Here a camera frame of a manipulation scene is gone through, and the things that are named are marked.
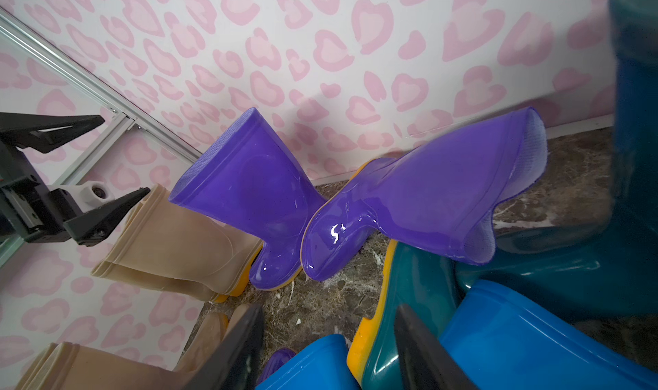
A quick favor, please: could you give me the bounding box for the left back aluminium post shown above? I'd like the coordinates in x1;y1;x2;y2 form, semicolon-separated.
1;9;202;162

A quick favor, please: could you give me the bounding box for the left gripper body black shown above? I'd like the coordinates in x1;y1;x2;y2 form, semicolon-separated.
1;143;70;244

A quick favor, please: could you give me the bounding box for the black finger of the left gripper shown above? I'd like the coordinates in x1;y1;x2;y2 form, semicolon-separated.
1;112;105;154
63;188;150;246

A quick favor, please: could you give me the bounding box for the large purple boot back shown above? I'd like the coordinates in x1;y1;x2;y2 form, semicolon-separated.
300;107;548;281

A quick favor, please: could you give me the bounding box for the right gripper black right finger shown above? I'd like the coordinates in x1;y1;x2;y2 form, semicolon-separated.
394;304;477;389

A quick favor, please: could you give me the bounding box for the teal rain boot upright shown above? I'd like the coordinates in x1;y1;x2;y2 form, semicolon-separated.
454;0;658;324

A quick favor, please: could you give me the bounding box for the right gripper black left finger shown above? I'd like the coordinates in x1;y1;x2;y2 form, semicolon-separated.
183;304;265;390

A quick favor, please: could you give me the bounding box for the blue rain boot yellow sole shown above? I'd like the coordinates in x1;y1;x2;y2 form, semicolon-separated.
440;280;657;389

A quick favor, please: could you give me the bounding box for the beige rain boot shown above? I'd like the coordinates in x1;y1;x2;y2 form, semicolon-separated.
16;304;249;389
91;184;263;303

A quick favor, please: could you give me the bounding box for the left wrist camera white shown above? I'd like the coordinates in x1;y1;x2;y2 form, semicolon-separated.
60;181;115;213

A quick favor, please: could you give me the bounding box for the teal boot behind blue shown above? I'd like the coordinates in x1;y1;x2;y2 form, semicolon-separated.
346;237;464;390

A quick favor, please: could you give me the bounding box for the large purple boot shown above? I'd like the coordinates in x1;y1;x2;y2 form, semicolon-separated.
300;107;548;281
169;107;326;291

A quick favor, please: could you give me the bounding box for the purple rain boot front left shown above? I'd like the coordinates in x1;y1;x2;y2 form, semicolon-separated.
256;347;296;386

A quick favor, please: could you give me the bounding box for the left aluminium frame strut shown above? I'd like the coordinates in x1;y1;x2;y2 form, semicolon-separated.
1;115;135;267

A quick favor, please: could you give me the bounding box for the large purple boot front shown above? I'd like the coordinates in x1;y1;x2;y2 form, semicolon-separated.
169;107;326;291

